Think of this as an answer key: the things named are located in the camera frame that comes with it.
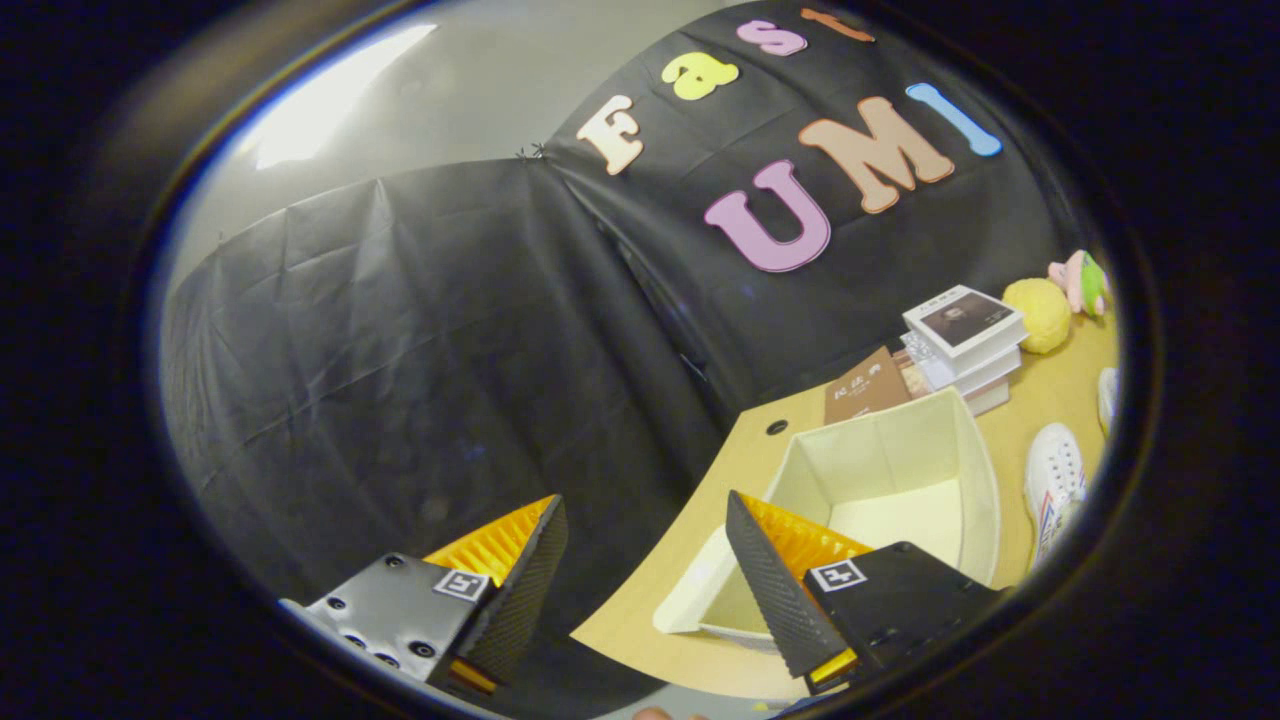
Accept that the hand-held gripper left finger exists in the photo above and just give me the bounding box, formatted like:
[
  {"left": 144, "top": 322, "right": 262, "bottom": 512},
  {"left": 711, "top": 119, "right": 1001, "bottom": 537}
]
[{"left": 280, "top": 494, "right": 570, "bottom": 698}]

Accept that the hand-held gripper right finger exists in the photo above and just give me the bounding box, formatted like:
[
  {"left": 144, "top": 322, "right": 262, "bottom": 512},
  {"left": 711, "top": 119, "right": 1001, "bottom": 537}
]
[{"left": 725, "top": 489, "right": 1006, "bottom": 697}]

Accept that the cream fabric storage box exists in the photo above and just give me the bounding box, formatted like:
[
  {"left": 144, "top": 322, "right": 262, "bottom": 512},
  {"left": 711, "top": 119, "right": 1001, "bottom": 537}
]
[{"left": 653, "top": 388, "right": 1002, "bottom": 653}]

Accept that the black backdrop cloth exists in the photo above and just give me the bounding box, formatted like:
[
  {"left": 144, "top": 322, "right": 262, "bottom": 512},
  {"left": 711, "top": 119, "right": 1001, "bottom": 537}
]
[{"left": 160, "top": 0, "right": 1079, "bottom": 701}]

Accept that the brown book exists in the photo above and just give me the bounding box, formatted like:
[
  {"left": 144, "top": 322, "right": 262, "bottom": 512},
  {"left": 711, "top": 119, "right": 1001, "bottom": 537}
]
[{"left": 823, "top": 346, "right": 914, "bottom": 427}]

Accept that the patterned cover book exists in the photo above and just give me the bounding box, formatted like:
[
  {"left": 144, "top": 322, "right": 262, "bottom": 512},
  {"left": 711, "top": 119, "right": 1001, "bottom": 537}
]
[{"left": 892, "top": 350, "right": 937, "bottom": 402}]

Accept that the white book with portrait cover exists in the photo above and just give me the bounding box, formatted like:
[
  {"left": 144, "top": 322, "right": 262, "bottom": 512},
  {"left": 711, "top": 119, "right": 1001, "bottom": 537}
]
[{"left": 902, "top": 285, "right": 1029, "bottom": 362}]

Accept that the yellow plush ball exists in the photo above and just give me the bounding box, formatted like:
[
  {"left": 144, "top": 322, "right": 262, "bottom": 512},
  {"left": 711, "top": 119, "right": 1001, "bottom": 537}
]
[{"left": 1002, "top": 278, "right": 1073, "bottom": 356}]

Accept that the pink and green plush toy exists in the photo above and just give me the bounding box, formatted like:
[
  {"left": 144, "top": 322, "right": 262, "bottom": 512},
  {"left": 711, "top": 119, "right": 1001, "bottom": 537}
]
[{"left": 1047, "top": 249, "right": 1112, "bottom": 319}]

